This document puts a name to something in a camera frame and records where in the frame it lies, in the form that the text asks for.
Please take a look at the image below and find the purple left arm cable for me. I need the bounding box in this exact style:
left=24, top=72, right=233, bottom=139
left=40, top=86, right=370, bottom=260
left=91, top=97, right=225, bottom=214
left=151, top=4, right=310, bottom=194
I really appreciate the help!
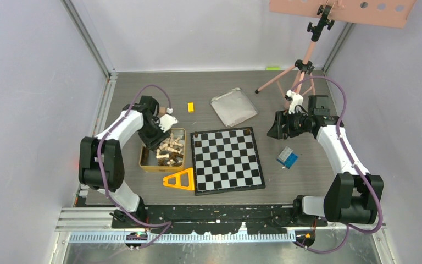
left=96, top=84, right=175, bottom=250

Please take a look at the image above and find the small green block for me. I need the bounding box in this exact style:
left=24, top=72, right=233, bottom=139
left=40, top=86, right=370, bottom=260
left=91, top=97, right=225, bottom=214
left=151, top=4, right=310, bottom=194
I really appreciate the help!
left=265, top=67, right=281, bottom=71

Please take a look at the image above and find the black white folding chessboard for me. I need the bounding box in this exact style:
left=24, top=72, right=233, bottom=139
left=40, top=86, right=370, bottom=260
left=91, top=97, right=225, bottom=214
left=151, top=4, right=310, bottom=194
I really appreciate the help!
left=190, top=126, right=266, bottom=196

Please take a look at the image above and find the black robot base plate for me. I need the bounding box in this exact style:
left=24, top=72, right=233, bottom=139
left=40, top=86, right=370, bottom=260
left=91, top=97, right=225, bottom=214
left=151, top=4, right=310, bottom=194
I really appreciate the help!
left=110, top=203, right=328, bottom=236

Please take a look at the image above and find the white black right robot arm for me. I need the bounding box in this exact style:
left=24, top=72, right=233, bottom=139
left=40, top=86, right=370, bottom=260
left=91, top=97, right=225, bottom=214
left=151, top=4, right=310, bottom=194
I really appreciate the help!
left=267, top=91, right=384, bottom=226

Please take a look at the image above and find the small yellow block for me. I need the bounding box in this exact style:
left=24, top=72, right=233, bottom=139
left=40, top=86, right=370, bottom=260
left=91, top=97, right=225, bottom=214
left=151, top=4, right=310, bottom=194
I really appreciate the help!
left=187, top=102, right=195, bottom=113

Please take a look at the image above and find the yellow triangular toy frame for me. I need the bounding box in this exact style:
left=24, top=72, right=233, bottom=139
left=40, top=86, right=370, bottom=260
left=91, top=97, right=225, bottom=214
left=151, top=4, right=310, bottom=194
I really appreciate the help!
left=163, top=168, right=195, bottom=191

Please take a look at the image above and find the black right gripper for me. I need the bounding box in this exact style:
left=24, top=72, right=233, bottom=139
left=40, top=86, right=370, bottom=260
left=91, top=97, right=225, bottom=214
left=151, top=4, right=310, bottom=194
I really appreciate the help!
left=267, top=108, right=313, bottom=139

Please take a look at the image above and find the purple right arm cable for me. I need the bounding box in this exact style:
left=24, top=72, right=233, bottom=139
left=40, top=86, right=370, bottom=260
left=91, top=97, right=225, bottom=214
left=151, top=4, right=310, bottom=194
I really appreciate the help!
left=291, top=75, right=384, bottom=254

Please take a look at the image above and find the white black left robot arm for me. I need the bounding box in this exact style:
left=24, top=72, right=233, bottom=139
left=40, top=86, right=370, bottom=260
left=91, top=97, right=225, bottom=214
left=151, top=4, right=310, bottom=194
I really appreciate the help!
left=79, top=96, right=178, bottom=228

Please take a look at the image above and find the blue white lego block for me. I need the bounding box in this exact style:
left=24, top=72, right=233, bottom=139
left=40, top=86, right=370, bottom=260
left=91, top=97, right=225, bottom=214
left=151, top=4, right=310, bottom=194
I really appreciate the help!
left=276, top=146, right=298, bottom=169

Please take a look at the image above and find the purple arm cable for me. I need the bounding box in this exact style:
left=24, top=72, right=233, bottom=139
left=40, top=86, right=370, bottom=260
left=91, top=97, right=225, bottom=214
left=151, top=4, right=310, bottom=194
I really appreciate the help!
left=291, top=75, right=384, bottom=254
left=96, top=84, right=175, bottom=250

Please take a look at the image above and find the pink tripod music stand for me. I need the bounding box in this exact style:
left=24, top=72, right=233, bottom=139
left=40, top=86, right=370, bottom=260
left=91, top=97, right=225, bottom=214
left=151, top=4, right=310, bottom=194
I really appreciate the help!
left=255, top=0, right=416, bottom=96

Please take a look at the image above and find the gold tin box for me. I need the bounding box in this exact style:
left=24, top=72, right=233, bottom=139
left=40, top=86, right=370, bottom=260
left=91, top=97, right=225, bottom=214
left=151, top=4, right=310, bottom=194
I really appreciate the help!
left=139, top=128, right=186, bottom=173

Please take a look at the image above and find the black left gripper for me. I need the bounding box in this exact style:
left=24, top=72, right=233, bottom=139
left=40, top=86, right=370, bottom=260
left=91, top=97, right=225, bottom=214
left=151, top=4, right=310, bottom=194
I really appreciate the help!
left=138, top=119, right=169, bottom=151

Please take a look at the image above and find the tin lid with bears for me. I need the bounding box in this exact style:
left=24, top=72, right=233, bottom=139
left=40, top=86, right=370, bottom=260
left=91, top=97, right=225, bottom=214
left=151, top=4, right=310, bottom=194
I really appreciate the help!
left=210, top=87, right=259, bottom=128

